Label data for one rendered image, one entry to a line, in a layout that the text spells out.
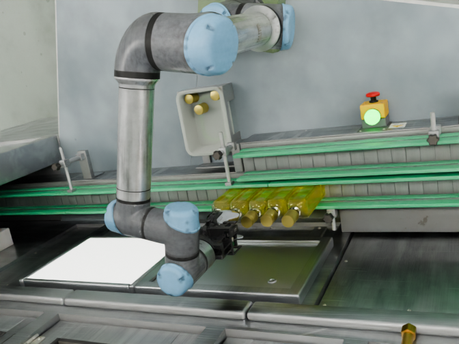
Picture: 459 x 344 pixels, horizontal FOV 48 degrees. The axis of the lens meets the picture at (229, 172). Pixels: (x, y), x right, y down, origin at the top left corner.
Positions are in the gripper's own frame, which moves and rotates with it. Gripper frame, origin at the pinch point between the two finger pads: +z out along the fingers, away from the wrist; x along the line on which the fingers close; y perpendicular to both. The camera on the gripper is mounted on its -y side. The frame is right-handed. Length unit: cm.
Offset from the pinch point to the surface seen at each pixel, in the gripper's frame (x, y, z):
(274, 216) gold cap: 0.8, 13.2, 1.2
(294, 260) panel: -12.6, 16.4, 2.6
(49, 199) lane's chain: -1, -91, 28
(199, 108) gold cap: 26.9, -20.6, 34.0
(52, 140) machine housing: 21, -91, 37
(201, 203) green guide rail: -3.3, -21.3, 24.4
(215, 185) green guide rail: 4.2, -12.5, 20.0
